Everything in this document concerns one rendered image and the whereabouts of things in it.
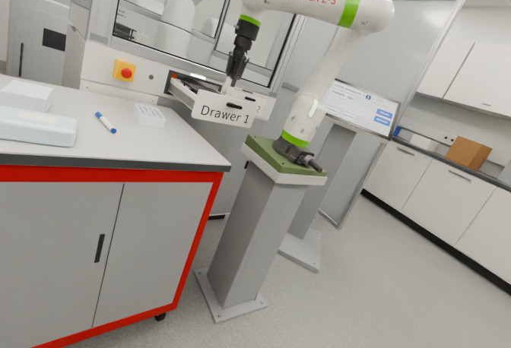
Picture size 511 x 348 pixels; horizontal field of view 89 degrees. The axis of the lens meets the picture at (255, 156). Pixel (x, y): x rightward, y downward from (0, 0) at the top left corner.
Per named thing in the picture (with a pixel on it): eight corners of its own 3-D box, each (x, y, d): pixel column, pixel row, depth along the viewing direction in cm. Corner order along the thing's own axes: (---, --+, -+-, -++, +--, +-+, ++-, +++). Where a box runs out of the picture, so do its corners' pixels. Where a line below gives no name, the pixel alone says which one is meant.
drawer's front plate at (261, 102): (260, 116, 160) (267, 99, 157) (221, 107, 141) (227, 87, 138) (258, 115, 162) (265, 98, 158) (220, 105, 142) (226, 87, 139)
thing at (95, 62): (268, 120, 168) (276, 99, 164) (80, 78, 101) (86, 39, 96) (204, 83, 234) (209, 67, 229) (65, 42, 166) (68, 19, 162)
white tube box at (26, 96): (44, 118, 68) (46, 99, 66) (-2, 110, 63) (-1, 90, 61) (51, 104, 78) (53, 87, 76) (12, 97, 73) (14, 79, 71)
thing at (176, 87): (246, 123, 117) (251, 110, 115) (195, 113, 100) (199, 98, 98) (207, 97, 145) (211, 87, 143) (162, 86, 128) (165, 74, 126)
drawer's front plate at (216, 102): (250, 128, 117) (258, 105, 114) (192, 118, 98) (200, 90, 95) (248, 127, 119) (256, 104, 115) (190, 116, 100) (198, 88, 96)
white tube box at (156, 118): (163, 128, 94) (166, 118, 93) (138, 124, 89) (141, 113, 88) (155, 116, 103) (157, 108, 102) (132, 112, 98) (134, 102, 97)
